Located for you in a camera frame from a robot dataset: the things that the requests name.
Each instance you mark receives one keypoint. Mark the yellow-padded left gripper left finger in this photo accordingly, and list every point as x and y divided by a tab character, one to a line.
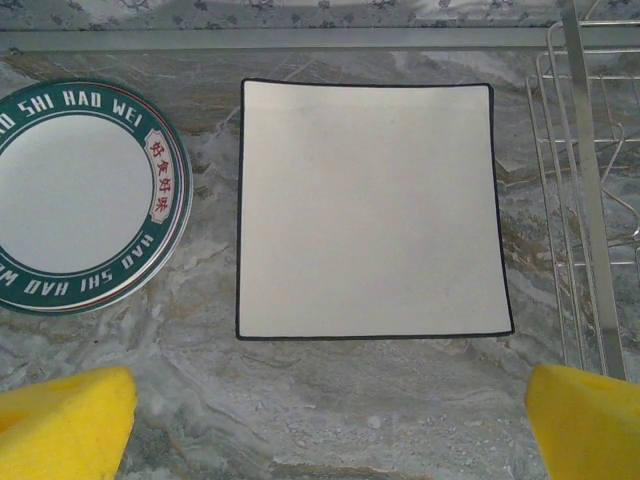
60	430

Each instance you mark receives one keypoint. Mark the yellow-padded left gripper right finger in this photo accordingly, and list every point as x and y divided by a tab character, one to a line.
590	430

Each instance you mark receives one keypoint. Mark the round green-rimmed white plate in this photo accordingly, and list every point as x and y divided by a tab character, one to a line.
75	190

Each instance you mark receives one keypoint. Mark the square white black-rimmed plate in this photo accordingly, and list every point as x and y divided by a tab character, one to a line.
370	210

